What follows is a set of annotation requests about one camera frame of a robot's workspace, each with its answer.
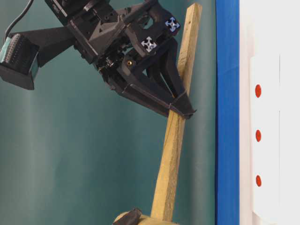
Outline blue table cloth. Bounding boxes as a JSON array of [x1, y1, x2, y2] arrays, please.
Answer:
[[215, 0, 240, 225]]

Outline white foam board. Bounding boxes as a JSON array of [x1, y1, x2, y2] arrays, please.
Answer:
[[239, 0, 300, 225]]

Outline green backdrop curtain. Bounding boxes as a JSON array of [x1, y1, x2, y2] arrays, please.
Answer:
[[0, 0, 216, 225]]

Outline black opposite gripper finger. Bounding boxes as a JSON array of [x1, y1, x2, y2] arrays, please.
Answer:
[[143, 38, 195, 120], [110, 63, 188, 119]]

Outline black cable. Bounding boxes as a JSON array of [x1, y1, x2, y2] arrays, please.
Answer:
[[4, 0, 35, 38]]

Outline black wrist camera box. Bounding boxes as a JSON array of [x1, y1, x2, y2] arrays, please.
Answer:
[[0, 27, 75, 90]]

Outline wooden mallet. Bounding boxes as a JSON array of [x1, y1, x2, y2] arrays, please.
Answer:
[[112, 3, 203, 225]]

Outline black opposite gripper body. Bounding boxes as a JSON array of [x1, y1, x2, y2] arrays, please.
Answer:
[[67, 0, 180, 77]]

